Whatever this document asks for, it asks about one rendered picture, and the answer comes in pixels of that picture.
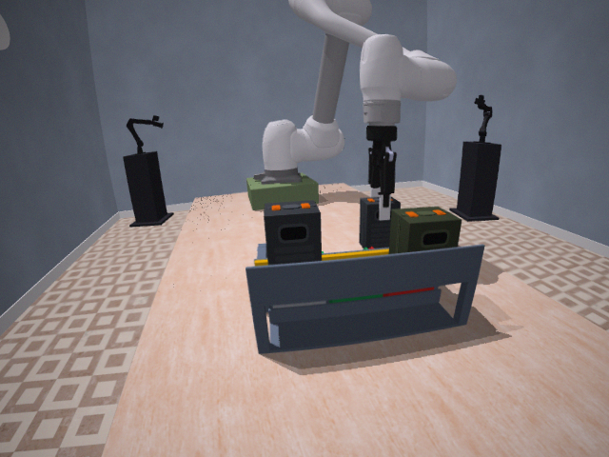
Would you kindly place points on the yellow flat bar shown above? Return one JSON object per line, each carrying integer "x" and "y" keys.
{"x": 339, "y": 256}

